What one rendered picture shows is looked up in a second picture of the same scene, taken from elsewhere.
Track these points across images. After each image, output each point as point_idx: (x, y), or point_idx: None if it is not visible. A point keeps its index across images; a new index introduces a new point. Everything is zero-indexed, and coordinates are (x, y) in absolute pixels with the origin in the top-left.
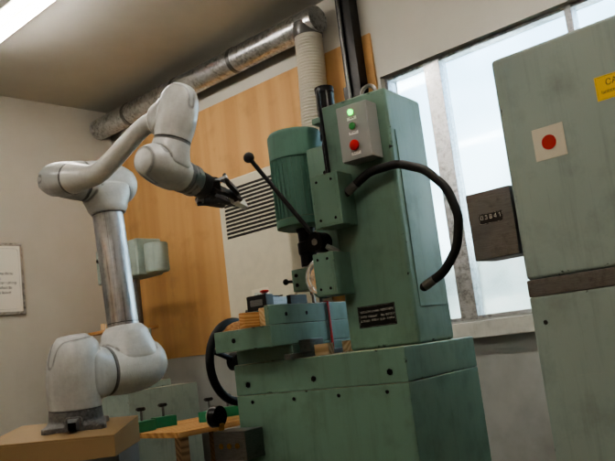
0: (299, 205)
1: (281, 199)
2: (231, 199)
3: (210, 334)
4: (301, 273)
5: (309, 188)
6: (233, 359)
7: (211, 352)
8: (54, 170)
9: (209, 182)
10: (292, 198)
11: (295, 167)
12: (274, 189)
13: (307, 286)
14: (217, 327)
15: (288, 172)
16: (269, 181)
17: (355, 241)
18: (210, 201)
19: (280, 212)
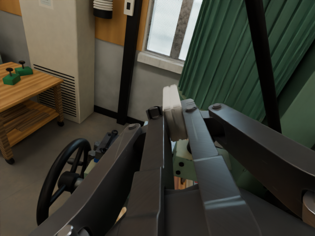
0: (258, 105)
1: (271, 122)
2: (177, 129)
3: (42, 192)
4: (190, 165)
5: (288, 78)
6: (68, 188)
7: (46, 215)
8: None
9: None
10: (256, 90)
11: (306, 25)
12: (269, 93)
13: (190, 178)
14: (50, 181)
15: (288, 31)
16: (270, 64)
17: None
18: (118, 193)
19: (214, 102)
